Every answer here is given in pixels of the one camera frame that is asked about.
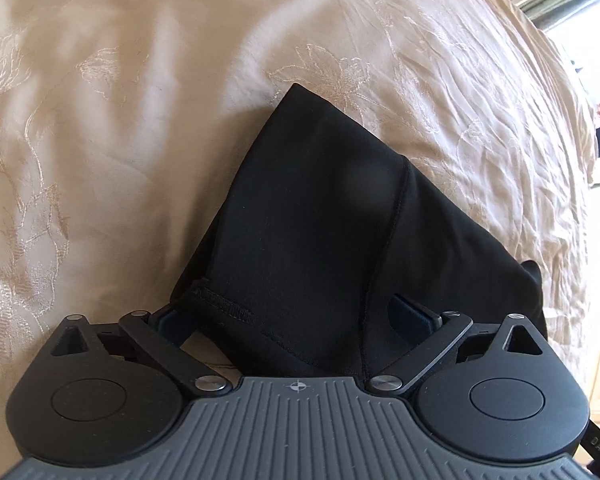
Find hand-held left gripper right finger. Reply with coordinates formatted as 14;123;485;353
367;296;551;393

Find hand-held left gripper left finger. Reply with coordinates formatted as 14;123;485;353
42;305;231;393

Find black pants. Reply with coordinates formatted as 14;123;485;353
170;82;548;386

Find cream embroidered bedspread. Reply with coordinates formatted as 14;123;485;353
0;0;600;396

